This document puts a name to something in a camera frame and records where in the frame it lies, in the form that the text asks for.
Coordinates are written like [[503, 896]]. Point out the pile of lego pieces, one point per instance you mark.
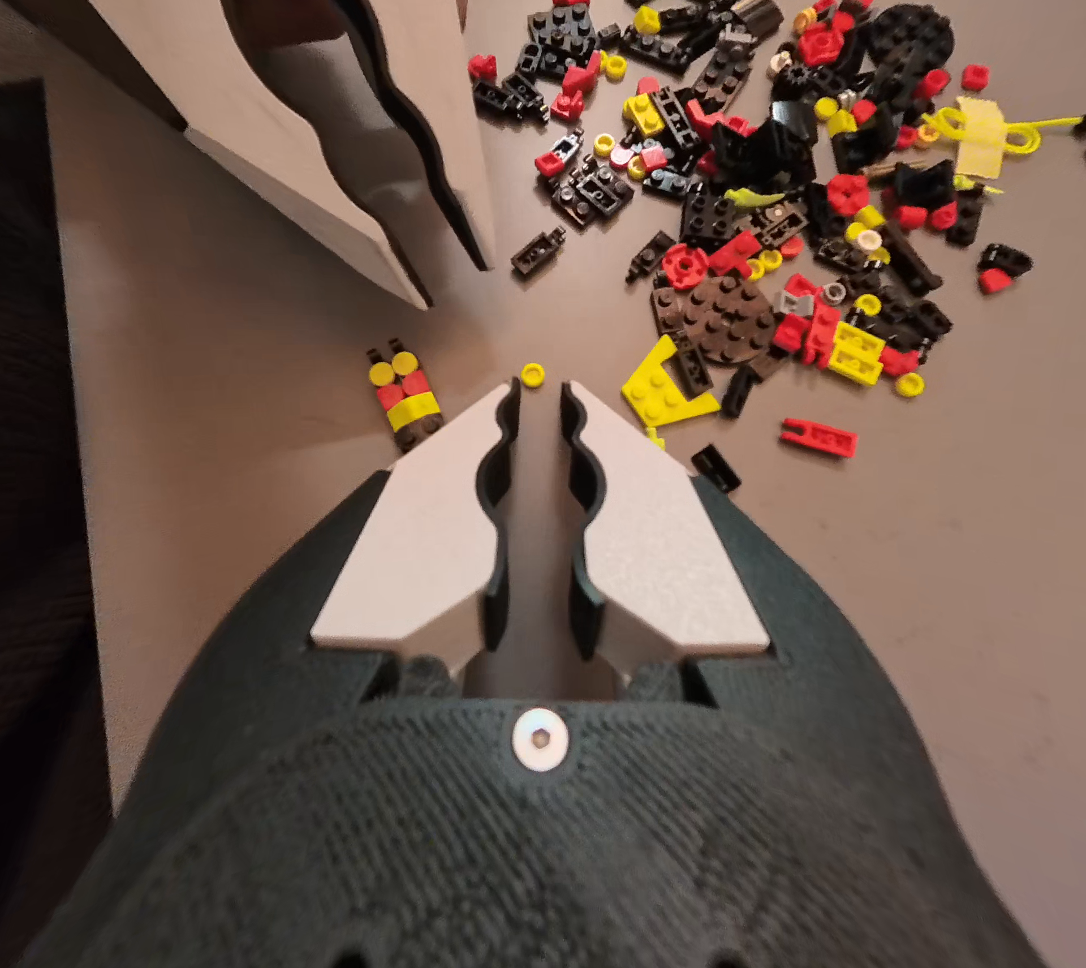
[[730, 314]]

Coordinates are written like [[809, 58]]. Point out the small yellow round lego piece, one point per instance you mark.
[[533, 374]]

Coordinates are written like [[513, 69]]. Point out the black lego clip plate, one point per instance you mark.
[[537, 253]]

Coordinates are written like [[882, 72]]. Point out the black yellow red lego assembly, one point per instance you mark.
[[405, 399]]

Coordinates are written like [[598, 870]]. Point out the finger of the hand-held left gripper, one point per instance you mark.
[[170, 9], [407, 9]]

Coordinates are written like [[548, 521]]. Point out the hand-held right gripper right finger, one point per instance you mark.
[[670, 561]]

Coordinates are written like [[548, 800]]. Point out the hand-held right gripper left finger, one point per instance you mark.
[[407, 561]]

